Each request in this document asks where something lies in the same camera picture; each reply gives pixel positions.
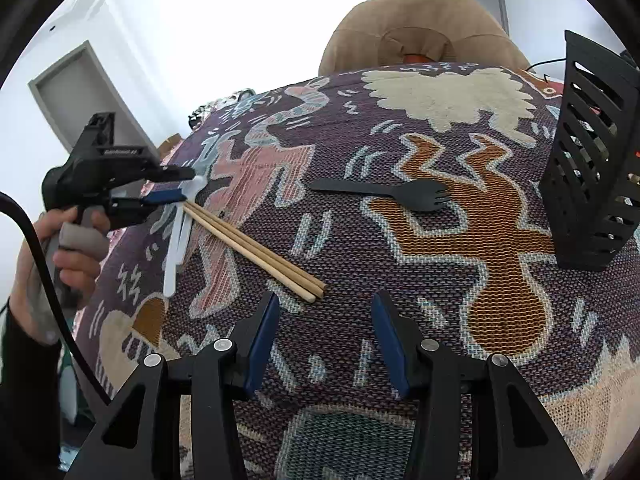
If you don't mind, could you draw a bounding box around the white plastic fork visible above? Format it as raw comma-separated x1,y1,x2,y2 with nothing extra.
167,180,194,266

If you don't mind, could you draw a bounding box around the white plastic spoon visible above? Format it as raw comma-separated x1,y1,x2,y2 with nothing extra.
163,176,207,298

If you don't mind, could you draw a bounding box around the wooden chopstick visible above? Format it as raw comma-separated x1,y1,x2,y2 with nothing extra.
185,200,328,295
182,202,318,304

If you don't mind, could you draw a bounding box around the person's left hand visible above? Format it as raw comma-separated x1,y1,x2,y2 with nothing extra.
9,207,111,346

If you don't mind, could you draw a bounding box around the grey door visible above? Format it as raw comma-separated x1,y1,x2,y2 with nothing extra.
28,41,158,157

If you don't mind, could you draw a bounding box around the black plastic fork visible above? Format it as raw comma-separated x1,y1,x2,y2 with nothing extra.
309,179,451,212

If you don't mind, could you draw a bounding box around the colourful woven figure blanket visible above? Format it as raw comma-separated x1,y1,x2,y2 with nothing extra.
77,63,639,479

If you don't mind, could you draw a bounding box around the black slotted utensil holder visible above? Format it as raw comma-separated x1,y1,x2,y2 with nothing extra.
539,30,639,271

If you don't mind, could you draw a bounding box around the tan upholstered chair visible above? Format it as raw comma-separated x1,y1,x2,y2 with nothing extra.
319,0,529,75

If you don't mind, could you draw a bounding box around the black cable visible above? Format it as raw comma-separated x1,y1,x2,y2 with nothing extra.
0,190,113,408

